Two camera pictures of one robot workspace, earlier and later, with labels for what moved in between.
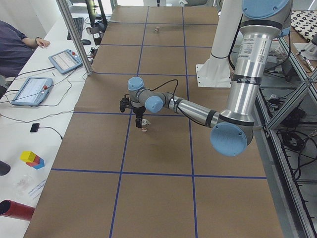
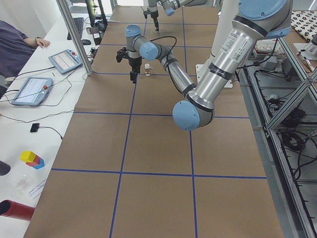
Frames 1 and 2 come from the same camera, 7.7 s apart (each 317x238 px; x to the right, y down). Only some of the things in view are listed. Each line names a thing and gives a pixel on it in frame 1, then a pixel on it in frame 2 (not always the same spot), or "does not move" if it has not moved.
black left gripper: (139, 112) -> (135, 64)
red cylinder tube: (11, 209) does not move
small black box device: (34, 127) does not move
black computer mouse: (86, 42) does not move
